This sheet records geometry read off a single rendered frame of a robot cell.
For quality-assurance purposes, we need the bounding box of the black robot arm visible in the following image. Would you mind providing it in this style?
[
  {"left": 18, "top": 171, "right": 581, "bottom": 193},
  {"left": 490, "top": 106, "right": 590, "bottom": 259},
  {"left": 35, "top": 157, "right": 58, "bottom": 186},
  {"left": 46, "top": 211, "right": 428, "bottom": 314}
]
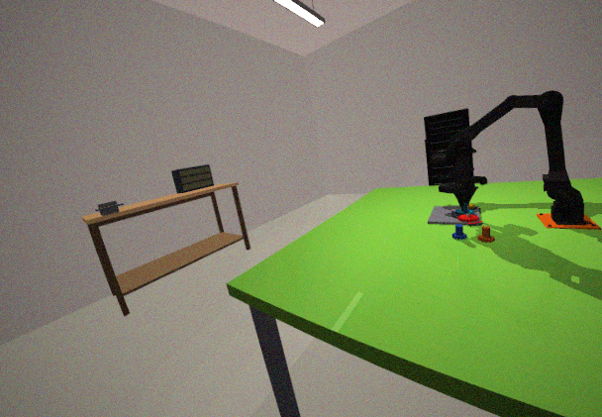
[{"left": 431, "top": 90, "right": 586, "bottom": 226}]

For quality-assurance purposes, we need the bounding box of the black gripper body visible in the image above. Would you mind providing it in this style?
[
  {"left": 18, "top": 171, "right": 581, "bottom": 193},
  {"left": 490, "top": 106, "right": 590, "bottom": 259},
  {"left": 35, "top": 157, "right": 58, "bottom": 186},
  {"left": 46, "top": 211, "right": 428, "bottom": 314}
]
[{"left": 439, "top": 165, "right": 487, "bottom": 193}]

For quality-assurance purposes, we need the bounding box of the orange gear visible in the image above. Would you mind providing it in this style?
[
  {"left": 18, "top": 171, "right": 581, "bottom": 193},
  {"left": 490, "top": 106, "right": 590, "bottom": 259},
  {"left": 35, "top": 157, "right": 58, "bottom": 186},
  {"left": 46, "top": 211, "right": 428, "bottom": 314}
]
[{"left": 477, "top": 226, "right": 495, "bottom": 243}]

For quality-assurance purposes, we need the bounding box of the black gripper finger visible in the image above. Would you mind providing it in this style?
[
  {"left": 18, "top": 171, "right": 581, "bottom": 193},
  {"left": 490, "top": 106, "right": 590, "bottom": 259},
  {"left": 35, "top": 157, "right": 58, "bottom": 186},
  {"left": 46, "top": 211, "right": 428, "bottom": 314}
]
[
  {"left": 454, "top": 190, "right": 467, "bottom": 207},
  {"left": 464, "top": 186, "right": 478, "bottom": 205}
]

